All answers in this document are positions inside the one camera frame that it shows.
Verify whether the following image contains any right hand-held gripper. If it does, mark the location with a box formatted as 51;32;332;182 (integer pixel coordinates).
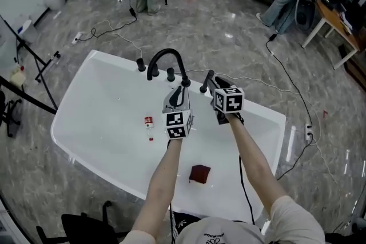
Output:
210;75;246;126

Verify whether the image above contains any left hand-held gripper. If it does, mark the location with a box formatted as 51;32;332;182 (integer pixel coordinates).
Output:
161;85;196;141

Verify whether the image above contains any black shower head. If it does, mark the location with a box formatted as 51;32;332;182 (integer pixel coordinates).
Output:
200;69;216;92

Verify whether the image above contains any person's left forearm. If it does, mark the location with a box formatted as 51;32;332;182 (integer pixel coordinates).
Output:
130;138;184;239

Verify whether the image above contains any person's right forearm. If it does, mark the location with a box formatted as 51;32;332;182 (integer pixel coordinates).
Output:
228;114;288;211

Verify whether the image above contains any small red label bottle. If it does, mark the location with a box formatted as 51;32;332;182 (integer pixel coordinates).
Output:
144;116;156;142

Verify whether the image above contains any black curved faucet spout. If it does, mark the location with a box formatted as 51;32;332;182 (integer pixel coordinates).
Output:
146;48;192;88

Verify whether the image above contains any dark red cloth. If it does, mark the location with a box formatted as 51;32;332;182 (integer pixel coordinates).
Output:
189;164;212;185

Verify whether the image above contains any white power strip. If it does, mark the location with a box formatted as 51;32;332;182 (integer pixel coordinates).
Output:
304;122;314;143
71;31;84;46

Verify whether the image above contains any black round fan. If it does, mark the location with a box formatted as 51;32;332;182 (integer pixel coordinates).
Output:
294;0;316;31

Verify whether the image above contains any wooden desk with white legs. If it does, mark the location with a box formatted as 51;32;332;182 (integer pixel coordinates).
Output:
301;0;361;70

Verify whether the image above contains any person's cream shirt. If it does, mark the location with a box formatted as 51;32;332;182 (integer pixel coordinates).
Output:
119;195;327;244

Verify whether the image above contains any black metal stand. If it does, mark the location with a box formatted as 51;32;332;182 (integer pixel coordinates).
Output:
0;14;62;115

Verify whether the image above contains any yellowish plastic container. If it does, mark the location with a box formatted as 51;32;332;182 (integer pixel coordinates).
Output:
9;65;27;89

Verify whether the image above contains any black chair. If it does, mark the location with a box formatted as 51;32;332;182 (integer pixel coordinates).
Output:
35;199;131;244

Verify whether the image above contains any white bin with blue lid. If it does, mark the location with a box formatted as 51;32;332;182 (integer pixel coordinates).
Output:
18;19;39;44

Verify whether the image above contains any black chair base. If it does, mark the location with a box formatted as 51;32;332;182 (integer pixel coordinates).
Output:
0;90;23;138

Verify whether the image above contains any white floor cable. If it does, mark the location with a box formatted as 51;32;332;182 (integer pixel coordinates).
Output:
187;67;344;198
98;19;144;60

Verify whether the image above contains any black floor cable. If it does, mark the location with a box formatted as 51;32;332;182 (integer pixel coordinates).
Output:
76;13;138;42
265;37;315;181

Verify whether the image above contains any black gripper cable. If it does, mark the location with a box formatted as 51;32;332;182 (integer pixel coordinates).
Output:
168;202;176;244
238;151;256;225

